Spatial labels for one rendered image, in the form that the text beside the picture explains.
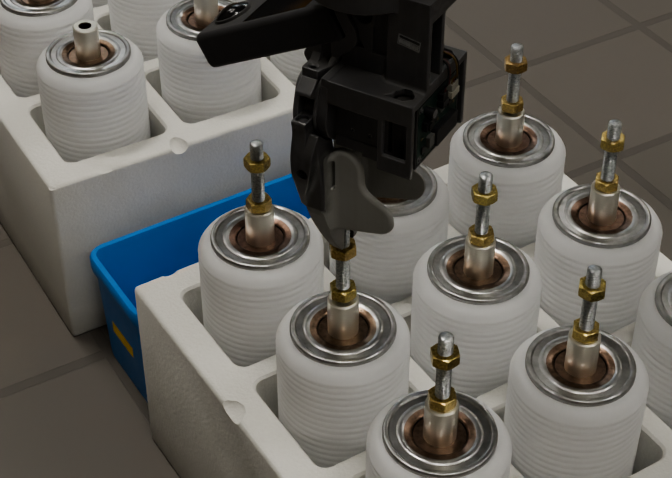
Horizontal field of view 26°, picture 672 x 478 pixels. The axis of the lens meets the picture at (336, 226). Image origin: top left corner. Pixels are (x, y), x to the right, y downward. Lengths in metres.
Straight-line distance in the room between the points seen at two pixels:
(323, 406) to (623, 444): 0.21
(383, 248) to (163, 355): 0.20
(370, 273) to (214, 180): 0.26
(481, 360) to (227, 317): 0.19
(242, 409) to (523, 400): 0.21
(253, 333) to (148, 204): 0.27
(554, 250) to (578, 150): 0.52
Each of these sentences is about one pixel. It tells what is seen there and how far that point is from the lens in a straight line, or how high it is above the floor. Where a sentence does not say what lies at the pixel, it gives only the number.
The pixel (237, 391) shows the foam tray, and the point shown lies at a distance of 1.09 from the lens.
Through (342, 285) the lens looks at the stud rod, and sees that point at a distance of 1.00.
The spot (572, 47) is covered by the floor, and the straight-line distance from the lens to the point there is 1.81.
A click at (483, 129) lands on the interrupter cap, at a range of 1.22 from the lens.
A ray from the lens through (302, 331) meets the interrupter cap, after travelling 1.03.
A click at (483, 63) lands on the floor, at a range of 1.77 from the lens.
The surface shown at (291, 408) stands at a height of 0.20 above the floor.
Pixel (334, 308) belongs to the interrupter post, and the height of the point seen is 0.28.
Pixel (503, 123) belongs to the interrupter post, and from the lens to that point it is 1.19.
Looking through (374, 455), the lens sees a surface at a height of 0.25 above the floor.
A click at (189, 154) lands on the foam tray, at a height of 0.17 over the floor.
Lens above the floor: 0.96
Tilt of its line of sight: 40 degrees down
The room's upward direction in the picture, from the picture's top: straight up
